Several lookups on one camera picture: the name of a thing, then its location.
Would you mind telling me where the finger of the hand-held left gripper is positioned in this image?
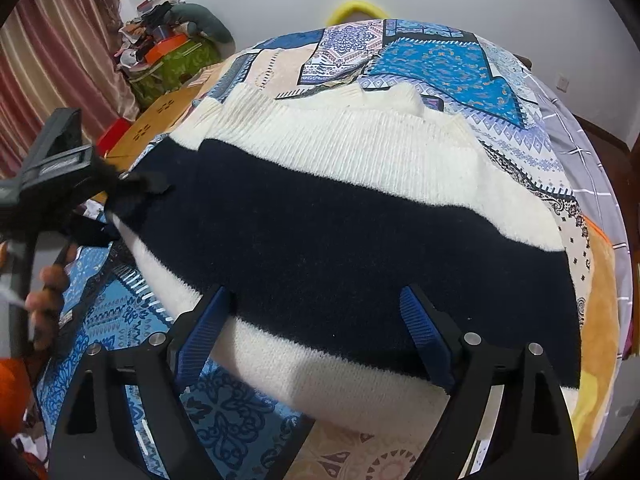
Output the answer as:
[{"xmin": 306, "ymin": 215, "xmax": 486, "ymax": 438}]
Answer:
[
  {"xmin": 64, "ymin": 214, "xmax": 122, "ymax": 249},
  {"xmin": 95, "ymin": 157, "xmax": 174, "ymax": 207}
]

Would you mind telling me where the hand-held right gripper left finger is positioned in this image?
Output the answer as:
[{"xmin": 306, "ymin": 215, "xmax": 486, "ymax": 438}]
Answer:
[{"xmin": 47, "ymin": 285, "xmax": 316, "ymax": 480}]

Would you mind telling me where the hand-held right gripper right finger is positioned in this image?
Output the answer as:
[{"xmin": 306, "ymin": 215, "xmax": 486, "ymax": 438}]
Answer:
[{"xmin": 399, "ymin": 284, "xmax": 581, "ymax": 480}]

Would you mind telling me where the white and navy striped sweater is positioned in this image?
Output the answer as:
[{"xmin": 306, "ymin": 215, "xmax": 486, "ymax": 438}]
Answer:
[{"xmin": 107, "ymin": 82, "xmax": 583, "ymax": 433}]

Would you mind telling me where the person's left hand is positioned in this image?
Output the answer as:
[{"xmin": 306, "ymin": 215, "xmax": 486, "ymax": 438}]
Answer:
[{"xmin": 24, "ymin": 244, "xmax": 79, "ymax": 352}]

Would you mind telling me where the red plastic container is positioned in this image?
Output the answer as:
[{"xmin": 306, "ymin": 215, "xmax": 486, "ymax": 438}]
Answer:
[{"xmin": 97, "ymin": 119, "xmax": 134, "ymax": 159}]

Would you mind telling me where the red striped curtain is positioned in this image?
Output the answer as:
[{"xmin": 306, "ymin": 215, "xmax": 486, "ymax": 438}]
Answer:
[{"xmin": 0, "ymin": 0, "xmax": 142, "ymax": 176}]

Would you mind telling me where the orange box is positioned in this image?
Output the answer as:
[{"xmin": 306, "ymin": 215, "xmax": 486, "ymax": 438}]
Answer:
[{"xmin": 145, "ymin": 35, "xmax": 192, "ymax": 64}]

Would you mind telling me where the pile of household clutter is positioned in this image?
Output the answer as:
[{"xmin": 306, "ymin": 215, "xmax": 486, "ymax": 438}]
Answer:
[{"xmin": 115, "ymin": 0, "xmax": 191, "ymax": 77}]

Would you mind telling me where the grey plush toy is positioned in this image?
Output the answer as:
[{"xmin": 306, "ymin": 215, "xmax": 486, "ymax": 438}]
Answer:
[{"xmin": 162, "ymin": 2, "xmax": 235, "ymax": 45}]

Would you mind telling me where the orange cloth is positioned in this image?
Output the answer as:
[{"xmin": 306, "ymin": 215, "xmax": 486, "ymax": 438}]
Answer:
[{"xmin": 0, "ymin": 357, "xmax": 42, "ymax": 433}]

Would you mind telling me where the grey checked bed sheet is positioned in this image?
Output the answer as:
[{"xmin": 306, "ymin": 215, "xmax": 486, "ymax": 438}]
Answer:
[{"xmin": 480, "ymin": 40, "xmax": 637, "ymax": 361}]

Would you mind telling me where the blue patchwork printed blanket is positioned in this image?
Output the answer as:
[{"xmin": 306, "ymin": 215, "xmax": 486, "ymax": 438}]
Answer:
[{"xmin": 30, "ymin": 17, "xmax": 621, "ymax": 480}]

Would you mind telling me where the yellow foam tube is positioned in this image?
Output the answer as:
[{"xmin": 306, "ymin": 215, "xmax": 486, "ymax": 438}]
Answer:
[{"xmin": 325, "ymin": 0, "xmax": 387, "ymax": 26}]

